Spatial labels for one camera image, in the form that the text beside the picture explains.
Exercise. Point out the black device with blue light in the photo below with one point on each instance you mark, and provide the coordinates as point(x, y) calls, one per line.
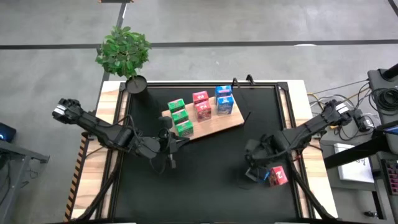
point(6, 132)

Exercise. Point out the white board with drawing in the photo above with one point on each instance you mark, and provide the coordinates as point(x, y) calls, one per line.
point(354, 171)

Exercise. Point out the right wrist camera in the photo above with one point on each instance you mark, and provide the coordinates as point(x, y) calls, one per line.
point(265, 156)

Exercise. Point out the small black floor object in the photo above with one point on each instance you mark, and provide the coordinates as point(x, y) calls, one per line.
point(370, 214)

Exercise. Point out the grey metal desk frame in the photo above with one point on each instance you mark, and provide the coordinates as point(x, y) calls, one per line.
point(18, 151)

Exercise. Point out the wooden shelf with black frame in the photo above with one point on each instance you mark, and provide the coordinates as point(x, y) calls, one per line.
point(217, 123)

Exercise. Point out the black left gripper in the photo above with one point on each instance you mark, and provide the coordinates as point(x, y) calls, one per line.
point(165, 122)

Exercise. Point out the dark grey equipment cart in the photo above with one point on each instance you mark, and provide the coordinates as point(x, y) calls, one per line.
point(377, 81)

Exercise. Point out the green potted plant, black pot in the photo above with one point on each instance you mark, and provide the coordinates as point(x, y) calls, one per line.
point(122, 53)

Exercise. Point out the black metal stand bar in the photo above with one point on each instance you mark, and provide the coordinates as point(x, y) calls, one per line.
point(351, 154)

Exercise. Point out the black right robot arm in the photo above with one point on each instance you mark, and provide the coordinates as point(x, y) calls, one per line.
point(311, 127)

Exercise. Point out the red Froot Loops cereal box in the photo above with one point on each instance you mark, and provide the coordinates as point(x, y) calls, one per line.
point(203, 110)
point(278, 175)
point(200, 97)

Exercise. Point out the backlit black keyboard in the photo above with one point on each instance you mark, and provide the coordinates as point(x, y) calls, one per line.
point(392, 177)

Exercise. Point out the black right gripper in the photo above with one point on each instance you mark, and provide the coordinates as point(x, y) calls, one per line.
point(261, 152)

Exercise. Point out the green Apple Jacks cereal box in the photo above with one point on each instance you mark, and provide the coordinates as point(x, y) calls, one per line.
point(180, 116)
point(176, 105)
point(184, 128)

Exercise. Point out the black power adapter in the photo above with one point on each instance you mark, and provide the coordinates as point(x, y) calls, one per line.
point(363, 122)

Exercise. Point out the blue Rice Krispies cereal box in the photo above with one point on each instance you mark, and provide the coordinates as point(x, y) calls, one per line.
point(266, 176)
point(225, 104)
point(223, 90)

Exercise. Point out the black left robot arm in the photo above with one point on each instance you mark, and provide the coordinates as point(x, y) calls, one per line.
point(93, 127)

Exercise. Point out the yellow black hazard tape strip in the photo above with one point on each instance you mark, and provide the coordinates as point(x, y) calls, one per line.
point(76, 177)

